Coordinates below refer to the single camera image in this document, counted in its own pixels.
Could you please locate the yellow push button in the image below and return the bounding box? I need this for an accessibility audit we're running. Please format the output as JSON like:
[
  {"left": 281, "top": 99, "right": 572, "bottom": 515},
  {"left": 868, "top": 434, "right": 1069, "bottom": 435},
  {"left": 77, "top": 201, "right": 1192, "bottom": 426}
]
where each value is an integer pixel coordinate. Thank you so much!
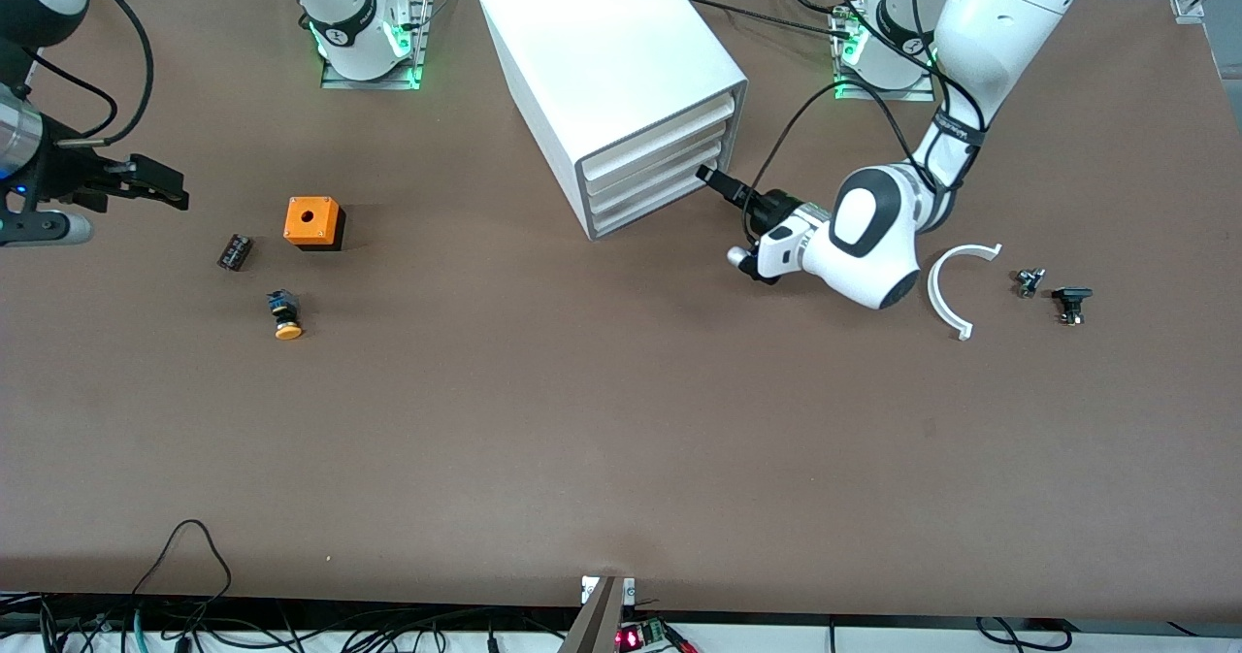
[{"left": 267, "top": 289, "right": 305, "bottom": 342}]

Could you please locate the white drawer cabinet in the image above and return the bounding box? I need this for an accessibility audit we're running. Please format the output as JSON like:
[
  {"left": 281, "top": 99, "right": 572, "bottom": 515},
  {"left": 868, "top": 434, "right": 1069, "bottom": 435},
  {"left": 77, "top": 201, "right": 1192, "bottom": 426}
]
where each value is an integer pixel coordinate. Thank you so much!
[{"left": 477, "top": 0, "right": 749, "bottom": 242}]

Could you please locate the white semicircular plastic clamp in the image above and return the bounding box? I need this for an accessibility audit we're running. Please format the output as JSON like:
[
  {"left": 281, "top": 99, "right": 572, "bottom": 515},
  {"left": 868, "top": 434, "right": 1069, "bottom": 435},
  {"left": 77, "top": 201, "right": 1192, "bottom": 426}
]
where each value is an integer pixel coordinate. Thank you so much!
[{"left": 927, "top": 243, "right": 1003, "bottom": 342}]

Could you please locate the electronics board with red light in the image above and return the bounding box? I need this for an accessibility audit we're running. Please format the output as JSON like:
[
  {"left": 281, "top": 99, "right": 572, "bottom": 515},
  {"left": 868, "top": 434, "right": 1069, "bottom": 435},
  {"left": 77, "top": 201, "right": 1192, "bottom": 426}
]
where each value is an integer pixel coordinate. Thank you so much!
[{"left": 614, "top": 619, "right": 700, "bottom": 653}]

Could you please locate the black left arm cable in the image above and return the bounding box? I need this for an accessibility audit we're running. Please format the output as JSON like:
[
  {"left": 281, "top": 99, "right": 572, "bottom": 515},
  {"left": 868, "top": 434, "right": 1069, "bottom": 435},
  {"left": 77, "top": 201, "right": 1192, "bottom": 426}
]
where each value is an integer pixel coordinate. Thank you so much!
[{"left": 749, "top": 76, "right": 947, "bottom": 237}]

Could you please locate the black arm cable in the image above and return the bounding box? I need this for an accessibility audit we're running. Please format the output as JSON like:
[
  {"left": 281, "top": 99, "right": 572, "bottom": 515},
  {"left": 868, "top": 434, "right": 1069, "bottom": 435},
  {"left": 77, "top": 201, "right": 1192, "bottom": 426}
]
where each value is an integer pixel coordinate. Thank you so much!
[
  {"left": 749, "top": 76, "right": 947, "bottom": 237},
  {"left": 19, "top": 0, "right": 156, "bottom": 147}
]

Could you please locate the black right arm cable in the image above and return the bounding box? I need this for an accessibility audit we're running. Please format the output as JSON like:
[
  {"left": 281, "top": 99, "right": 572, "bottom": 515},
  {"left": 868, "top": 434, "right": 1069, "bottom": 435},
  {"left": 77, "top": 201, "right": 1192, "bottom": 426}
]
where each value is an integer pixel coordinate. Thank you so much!
[{"left": 19, "top": 0, "right": 156, "bottom": 147}]

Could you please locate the orange button enclosure box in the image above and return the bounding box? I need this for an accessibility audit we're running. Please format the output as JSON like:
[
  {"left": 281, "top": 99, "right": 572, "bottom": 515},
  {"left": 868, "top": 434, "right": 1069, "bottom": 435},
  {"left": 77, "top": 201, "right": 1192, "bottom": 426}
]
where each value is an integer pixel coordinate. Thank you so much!
[{"left": 283, "top": 196, "right": 346, "bottom": 252}]

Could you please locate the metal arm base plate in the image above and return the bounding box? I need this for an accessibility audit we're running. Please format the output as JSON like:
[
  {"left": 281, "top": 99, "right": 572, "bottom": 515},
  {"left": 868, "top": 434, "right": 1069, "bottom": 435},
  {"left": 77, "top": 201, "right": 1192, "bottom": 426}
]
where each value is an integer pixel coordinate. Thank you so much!
[
  {"left": 832, "top": 0, "right": 937, "bottom": 103},
  {"left": 320, "top": 0, "right": 434, "bottom": 90}
]

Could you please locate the black cable behind cabinet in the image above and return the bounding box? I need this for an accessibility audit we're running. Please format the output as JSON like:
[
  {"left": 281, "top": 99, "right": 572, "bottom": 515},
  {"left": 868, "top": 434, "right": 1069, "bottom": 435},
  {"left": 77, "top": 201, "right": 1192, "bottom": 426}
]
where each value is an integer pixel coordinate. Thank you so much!
[{"left": 684, "top": 0, "right": 855, "bottom": 39}]

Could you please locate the black switch component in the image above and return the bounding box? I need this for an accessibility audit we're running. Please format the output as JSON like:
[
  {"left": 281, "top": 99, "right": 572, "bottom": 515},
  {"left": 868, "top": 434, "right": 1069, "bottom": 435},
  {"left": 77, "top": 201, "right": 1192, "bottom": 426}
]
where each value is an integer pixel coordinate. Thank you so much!
[{"left": 1052, "top": 286, "right": 1094, "bottom": 326}]

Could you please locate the black looped cable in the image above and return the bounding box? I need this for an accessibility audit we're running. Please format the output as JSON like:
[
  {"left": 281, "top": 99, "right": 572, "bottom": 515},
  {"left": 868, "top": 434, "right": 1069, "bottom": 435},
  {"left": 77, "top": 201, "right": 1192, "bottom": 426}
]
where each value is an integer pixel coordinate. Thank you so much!
[{"left": 126, "top": 519, "right": 234, "bottom": 625}]

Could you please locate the aluminium strut bracket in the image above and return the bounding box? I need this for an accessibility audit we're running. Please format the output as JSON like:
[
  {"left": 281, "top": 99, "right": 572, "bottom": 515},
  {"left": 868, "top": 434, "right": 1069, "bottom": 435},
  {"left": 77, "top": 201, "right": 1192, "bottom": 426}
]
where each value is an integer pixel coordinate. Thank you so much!
[{"left": 558, "top": 575, "right": 637, "bottom": 653}]

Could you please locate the black cable bundle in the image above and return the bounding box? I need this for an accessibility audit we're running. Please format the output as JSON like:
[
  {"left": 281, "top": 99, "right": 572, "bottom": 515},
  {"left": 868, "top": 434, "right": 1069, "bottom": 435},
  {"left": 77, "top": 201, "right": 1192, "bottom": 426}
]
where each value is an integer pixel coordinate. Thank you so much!
[{"left": 0, "top": 590, "right": 583, "bottom": 653}]

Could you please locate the black coiled cable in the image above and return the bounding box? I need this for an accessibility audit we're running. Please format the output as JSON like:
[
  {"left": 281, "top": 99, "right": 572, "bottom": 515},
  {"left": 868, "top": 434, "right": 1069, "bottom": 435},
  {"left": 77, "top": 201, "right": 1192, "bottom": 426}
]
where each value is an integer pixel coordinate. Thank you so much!
[{"left": 975, "top": 617, "right": 1073, "bottom": 653}]

